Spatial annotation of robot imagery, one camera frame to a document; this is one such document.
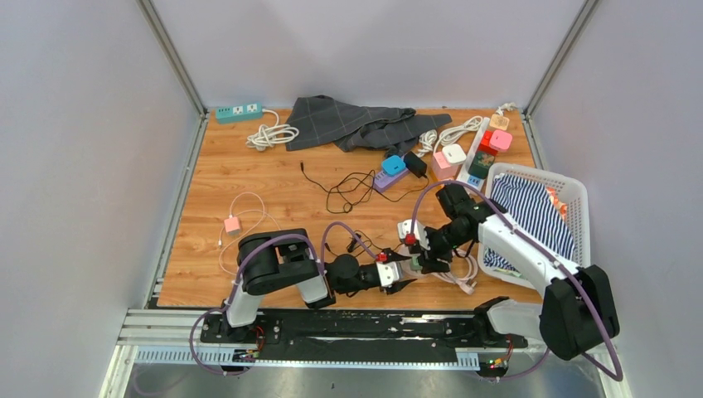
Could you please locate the teal power strip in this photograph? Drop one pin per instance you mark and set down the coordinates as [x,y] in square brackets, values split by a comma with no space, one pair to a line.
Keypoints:
[239,113]

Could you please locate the purple USB power strip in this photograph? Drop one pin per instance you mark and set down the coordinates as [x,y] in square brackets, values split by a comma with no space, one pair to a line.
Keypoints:
[383,181]

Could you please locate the dark grey checked cloth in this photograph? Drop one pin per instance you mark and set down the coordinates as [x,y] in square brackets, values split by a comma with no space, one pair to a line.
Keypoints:
[321,120]

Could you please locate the dark green plug adapter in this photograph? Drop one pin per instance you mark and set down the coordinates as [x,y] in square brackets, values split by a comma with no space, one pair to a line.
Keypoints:
[480,165]

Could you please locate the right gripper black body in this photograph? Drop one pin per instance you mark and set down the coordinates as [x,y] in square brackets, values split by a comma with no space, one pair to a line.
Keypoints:
[441,241]

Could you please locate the pink cube socket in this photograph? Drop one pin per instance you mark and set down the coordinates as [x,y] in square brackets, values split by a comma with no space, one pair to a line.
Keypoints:
[441,168]

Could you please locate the black plug on round socket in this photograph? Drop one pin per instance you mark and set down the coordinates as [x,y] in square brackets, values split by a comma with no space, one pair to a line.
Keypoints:
[351,247]

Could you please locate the black power adapter brick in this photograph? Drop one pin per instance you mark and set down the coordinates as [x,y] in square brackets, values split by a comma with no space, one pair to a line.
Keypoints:
[415,165]

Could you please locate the white plastic basket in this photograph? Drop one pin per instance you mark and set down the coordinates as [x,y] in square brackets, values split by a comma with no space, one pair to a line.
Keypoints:
[570,197]

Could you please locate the blue white striped cloth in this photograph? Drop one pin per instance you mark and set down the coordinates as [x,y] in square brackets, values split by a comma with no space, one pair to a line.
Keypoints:
[531,205]

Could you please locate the beige tag adapter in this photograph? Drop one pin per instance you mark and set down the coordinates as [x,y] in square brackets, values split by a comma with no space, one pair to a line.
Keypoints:
[499,122]

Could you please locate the black mounting base rail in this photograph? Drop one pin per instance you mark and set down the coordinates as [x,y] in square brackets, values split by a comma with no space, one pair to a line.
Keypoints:
[359,335]

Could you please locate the red plug adapter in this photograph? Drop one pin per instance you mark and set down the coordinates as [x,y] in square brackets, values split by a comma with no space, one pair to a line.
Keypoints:
[485,146]

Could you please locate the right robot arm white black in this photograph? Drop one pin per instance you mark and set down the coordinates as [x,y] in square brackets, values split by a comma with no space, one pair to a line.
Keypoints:
[577,312]

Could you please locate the long white power strip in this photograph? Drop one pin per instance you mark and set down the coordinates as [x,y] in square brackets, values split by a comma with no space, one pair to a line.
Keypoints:
[464,173]

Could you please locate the round pink power socket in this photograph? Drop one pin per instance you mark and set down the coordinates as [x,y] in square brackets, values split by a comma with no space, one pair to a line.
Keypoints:
[407,272]

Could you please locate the white square plug adapter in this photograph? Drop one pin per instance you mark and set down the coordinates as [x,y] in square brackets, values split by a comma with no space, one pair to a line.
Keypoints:
[454,154]

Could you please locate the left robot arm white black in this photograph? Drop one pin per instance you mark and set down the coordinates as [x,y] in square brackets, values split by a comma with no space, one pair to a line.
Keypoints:
[269,262]

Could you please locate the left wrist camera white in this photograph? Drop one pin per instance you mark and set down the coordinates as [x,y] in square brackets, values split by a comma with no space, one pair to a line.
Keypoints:
[388,273]

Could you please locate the pink square plug adapter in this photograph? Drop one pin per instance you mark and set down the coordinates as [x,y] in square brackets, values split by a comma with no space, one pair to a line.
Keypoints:
[500,140]

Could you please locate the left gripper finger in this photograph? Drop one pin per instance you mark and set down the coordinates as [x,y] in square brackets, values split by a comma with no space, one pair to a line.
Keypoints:
[392,256]
[397,286]

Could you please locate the pink USB charger plug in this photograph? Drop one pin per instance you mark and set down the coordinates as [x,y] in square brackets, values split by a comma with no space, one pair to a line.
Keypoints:
[232,225]

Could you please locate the blue square plug adapter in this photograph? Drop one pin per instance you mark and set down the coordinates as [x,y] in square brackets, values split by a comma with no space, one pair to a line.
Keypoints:
[393,165]

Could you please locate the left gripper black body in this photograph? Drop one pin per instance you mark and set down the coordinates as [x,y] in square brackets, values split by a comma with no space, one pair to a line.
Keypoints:
[383,288]

